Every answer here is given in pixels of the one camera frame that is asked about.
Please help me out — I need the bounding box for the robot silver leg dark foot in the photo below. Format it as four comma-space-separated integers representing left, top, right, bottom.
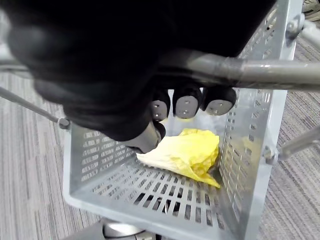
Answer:
82, 216, 157, 240

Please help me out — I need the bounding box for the person's shoe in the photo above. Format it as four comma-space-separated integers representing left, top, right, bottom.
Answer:
301, 0, 320, 16

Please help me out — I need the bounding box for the grey plastic basket with handles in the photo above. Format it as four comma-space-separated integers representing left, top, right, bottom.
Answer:
0, 0, 320, 240

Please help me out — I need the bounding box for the yellow cabbage leaf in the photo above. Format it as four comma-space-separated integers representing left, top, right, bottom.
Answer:
136, 127, 222, 189

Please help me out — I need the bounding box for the right robot hand black cloth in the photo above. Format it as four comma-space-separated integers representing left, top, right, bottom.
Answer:
0, 0, 279, 154

